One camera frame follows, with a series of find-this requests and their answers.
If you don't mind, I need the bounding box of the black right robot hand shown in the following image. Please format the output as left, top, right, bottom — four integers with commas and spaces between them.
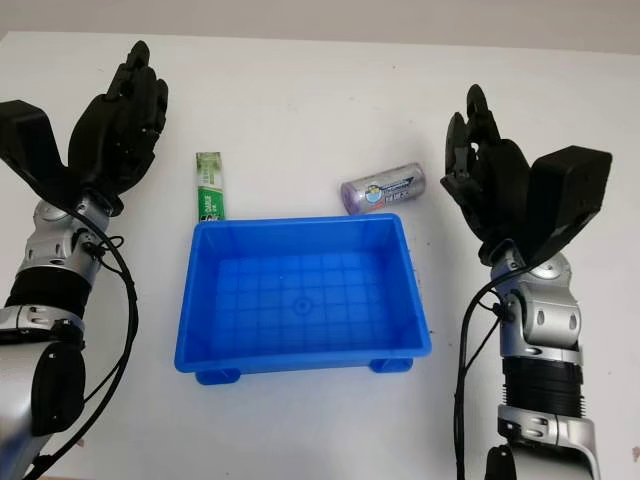
439, 83, 534, 266

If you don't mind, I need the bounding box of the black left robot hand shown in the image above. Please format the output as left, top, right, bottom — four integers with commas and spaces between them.
64, 41, 170, 217

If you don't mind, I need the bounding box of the purple bag roll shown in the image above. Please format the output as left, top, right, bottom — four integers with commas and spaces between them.
340, 161, 427, 216

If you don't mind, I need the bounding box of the green toothpaste box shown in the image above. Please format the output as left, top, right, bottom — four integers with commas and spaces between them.
193, 149, 230, 225

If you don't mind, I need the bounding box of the blue plastic tray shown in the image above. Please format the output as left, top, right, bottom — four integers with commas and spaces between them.
173, 213, 433, 386

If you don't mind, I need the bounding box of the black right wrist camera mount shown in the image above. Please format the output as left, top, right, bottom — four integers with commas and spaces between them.
519, 145, 614, 266

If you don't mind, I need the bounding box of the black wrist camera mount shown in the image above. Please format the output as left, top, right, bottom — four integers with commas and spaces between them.
519, 145, 614, 266
0, 99, 86, 217

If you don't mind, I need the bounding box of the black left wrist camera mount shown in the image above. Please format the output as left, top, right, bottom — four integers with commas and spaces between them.
0, 99, 86, 217

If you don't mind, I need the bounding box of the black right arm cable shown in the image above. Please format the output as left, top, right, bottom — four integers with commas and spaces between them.
452, 269, 526, 480

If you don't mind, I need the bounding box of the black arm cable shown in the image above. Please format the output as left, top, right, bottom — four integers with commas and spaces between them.
27, 199, 140, 480
452, 269, 526, 480

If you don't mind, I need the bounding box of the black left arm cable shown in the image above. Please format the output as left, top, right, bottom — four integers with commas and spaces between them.
27, 199, 140, 480

